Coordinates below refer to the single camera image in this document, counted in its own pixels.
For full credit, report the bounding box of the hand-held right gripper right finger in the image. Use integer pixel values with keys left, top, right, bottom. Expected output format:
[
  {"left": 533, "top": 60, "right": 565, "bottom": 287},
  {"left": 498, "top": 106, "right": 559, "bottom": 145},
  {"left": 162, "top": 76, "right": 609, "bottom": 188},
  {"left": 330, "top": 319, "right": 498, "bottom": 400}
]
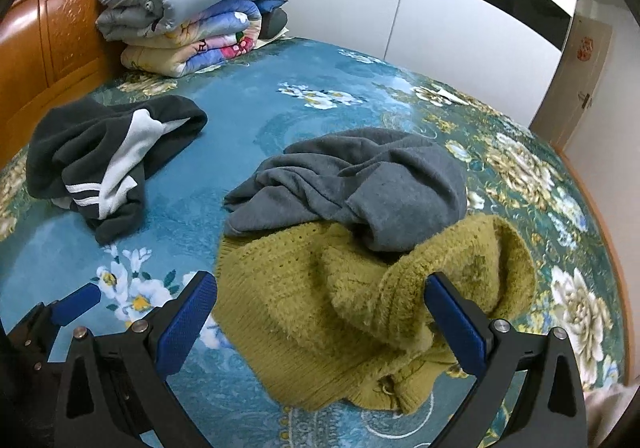
[{"left": 424, "top": 270, "right": 588, "bottom": 448}]

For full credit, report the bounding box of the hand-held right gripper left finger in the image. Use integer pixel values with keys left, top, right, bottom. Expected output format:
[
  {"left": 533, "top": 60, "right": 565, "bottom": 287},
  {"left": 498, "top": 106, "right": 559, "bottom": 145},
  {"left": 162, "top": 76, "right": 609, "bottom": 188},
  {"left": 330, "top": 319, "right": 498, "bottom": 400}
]
[{"left": 52, "top": 270, "right": 219, "bottom": 448}]

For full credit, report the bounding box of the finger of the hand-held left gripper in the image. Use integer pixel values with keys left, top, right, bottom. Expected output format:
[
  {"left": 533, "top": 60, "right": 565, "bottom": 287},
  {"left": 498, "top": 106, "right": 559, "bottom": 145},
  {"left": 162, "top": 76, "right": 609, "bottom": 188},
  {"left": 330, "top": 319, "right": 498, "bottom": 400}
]
[{"left": 5, "top": 284, "right": 102, "bottom": 379}]

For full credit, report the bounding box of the olive green knit sweater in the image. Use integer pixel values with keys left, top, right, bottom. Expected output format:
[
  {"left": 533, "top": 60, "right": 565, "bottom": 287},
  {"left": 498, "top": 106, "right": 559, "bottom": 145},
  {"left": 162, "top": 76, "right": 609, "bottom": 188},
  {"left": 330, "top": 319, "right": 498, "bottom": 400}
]
[{"left": 215, "top": 214, "right": 537, "bottom": 416}]

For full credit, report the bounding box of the grey fleece sweater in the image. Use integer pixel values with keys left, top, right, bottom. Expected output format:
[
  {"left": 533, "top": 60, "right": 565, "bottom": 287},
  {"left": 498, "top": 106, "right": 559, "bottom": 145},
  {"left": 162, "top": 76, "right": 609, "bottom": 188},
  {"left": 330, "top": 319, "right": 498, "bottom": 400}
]
[{"left": 224, "top": 127, "right": 468, "bottom": 253}]

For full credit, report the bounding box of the dark green white-striped sweatshirt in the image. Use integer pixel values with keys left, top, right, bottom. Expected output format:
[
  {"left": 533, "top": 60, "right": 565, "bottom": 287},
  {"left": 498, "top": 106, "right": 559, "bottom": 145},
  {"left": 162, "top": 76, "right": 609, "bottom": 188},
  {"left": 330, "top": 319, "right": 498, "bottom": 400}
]
[{"left": 26, "top": 95, "right": 208, "bottom": 245}]

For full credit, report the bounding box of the pink cloth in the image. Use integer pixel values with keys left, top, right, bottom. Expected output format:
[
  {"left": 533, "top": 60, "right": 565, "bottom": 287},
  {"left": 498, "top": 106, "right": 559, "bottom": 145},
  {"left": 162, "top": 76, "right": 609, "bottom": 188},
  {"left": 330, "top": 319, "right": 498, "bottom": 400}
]
[{"left": 584, "top": 378, "right": 632, "bottom": 448}]

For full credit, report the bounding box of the teal floral bed blanket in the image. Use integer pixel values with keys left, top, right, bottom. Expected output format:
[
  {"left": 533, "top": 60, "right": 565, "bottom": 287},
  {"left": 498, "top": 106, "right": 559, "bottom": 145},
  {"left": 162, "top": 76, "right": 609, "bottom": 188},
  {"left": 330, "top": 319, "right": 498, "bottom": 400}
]
[{"left": 0, "top": 37, "right": 628, "bottom": 448}]

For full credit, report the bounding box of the beige door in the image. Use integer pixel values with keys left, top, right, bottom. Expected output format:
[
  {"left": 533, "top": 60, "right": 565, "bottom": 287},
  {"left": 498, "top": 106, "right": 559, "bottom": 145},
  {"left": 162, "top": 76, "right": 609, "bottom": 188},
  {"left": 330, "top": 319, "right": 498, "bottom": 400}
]
[{"left": 530, "top": 15, "right": 613, "bottom": 149}]

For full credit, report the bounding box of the carved wooden headboard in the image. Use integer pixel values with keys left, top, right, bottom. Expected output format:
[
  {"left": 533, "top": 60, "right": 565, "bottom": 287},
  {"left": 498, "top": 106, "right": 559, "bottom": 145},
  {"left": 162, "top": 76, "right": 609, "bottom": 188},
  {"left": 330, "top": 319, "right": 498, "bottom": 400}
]
[{"left": 0, "top": 0, "right": 228, "bottom": 169}]

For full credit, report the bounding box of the stack of folded beige towels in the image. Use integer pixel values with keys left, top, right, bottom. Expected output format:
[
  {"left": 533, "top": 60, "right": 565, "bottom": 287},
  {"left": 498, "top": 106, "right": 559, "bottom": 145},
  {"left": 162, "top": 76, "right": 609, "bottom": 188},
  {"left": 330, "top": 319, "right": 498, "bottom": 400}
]
[{"left": 120, "top": 0, "right": 263, "bottom": 76}]

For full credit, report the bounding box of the dark grey pillow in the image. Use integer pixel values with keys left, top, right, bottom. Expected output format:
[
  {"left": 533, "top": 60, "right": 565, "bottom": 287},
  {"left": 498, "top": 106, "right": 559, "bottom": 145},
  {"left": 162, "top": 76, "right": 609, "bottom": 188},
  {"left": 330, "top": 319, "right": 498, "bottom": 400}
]
[{"left": 260, "top": 8, "right": 290, "bottom": 41}]

